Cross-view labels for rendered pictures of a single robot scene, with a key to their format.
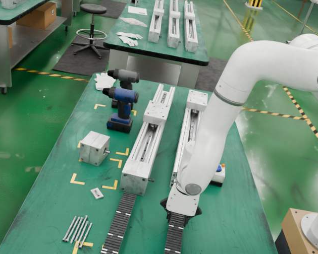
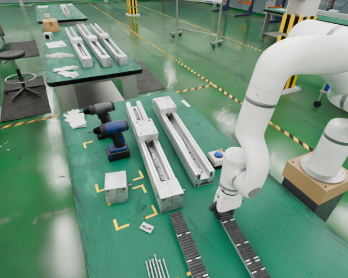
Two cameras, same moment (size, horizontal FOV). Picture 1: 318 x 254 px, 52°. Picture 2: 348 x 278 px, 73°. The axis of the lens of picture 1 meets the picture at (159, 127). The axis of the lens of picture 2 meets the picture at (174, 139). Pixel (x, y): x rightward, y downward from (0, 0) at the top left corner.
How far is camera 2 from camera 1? 0.45 m
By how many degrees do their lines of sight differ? 19
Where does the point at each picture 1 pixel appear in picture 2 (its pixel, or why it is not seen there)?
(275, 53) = (307, 47)
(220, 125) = (262, 129)
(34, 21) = not seen: outside the picture
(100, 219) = (167, 250)
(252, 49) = (284, 50)
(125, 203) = (178, 223)
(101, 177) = (138, 209)
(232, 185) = not seen: hidden behind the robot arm
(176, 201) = (227, 203)
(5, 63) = not seen: outside the picture
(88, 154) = (116, 196)
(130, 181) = (169, 202)
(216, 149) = (265, 151)
